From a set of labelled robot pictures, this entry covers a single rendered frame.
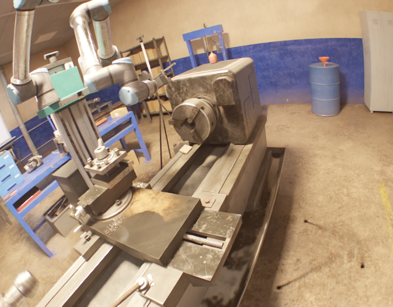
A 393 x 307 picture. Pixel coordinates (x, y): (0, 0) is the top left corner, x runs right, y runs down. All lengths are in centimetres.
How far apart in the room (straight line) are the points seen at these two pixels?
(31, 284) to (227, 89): 124
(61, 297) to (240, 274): 90
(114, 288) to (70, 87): 148
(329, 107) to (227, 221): 337
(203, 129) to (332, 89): 302
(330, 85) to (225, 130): 276
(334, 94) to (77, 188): 393
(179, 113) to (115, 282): 95
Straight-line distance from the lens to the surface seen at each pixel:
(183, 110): 119
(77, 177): 206
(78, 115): 195
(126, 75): 96
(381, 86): 430
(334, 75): 386
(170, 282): 74
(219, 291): 120
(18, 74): 146
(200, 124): 117
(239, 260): 128
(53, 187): 257
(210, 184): 110
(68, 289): 102
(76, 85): 188
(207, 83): 130
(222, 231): 81
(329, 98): 390
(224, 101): 123
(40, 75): 159
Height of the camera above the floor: 149
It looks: 28 degrees down
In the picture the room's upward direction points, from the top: 16 degrees counter-clockwise
